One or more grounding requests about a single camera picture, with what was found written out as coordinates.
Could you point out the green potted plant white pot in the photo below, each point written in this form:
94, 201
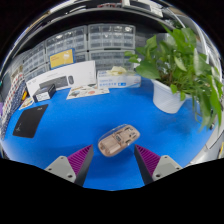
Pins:
168, 96

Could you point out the yellow blue flat box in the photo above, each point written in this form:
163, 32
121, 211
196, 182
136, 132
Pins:
62, 58

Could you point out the white keyboard packaging box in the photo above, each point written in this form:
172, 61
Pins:
80, 71

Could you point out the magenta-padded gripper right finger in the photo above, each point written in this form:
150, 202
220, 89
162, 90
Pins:
165, 166

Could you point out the white blue glove box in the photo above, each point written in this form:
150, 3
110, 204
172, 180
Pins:
118, 80

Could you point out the red blue checkered cloth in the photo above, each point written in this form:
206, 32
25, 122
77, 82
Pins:
11, 96

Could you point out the black mouse pad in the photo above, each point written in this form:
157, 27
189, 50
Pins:
30, 120

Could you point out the transparent pink computer mouse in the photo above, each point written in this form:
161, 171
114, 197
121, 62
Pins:
118, 140

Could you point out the navy polka-dot cloth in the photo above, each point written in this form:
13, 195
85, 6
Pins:
15, 106

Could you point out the small black cardboard box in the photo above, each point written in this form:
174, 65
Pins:
44, 94

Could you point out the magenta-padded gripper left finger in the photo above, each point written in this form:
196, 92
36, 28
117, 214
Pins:
61, 168

